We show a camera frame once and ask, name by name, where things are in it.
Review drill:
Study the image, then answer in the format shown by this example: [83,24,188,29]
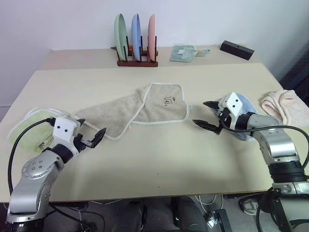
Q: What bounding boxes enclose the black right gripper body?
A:
[214,106,232,135]

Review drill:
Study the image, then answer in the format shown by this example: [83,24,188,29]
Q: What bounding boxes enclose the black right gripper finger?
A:
[192,119,218,132]
[203,101,220,111]

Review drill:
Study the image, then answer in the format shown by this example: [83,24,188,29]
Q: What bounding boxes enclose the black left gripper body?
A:
[72,132,95,153]

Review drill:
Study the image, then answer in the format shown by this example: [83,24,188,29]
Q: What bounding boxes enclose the light blue cloth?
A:
[212,92,257,142]

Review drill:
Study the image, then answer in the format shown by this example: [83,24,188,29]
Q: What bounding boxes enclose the green towel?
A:
[7,107,73,153]

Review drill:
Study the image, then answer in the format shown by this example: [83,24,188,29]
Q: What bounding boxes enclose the beige towel with white trim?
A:
[75,82,194,141]

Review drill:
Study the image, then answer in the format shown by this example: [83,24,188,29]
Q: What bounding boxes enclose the pink towel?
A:
[260,89,309,126]

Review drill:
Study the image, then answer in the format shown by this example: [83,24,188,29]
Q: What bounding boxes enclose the packaged green cloth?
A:
[169,44,197,63]

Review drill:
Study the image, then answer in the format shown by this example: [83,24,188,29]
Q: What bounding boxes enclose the black rectangular box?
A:
[219,40,255,61]

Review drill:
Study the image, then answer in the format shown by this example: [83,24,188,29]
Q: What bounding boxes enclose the dark wooden plate rack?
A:
[111,35,159,68]

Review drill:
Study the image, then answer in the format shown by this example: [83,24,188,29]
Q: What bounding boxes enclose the dark woven chair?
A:
[281,51,309,110]

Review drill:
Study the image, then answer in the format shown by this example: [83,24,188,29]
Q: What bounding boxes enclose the dark rounded shape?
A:
[117,199,149,232]
[169,196,210,232]

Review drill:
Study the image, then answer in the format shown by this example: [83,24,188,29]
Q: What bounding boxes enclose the grey shoe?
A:
[238,195,259,216]

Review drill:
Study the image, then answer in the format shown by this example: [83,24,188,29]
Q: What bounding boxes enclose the pink plate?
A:
[147,14,157,62]

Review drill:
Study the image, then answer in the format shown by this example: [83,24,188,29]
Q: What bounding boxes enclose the green plate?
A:
[113,13,128,61]

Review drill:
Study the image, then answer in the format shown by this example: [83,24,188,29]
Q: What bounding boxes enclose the black floor device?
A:
[207,208,233,232]

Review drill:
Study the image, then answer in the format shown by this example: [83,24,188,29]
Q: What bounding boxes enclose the blue plate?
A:
[131,13,142,61]

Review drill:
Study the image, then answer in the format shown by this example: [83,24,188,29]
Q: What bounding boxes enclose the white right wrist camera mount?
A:
[218,92,243,129]

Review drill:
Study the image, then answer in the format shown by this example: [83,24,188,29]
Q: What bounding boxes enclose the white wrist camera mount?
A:
[218,92,243,129]
[51,116,80,155]

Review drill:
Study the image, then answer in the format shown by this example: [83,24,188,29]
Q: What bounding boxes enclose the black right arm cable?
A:
[218,113,309,151]

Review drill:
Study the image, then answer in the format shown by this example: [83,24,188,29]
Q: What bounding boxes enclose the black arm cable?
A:
[7,117,56,194]
[218,113,309,151]

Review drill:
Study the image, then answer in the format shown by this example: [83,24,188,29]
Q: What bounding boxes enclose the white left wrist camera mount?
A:
[51,116,80,155]

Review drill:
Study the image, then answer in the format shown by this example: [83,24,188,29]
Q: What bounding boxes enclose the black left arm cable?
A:
[7,117,56,194]

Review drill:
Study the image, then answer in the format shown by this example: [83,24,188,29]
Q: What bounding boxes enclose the black floor cable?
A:
[45,202,108,232]

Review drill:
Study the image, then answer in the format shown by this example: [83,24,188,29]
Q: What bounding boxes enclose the white floor cable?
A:
[194,193,224,219]

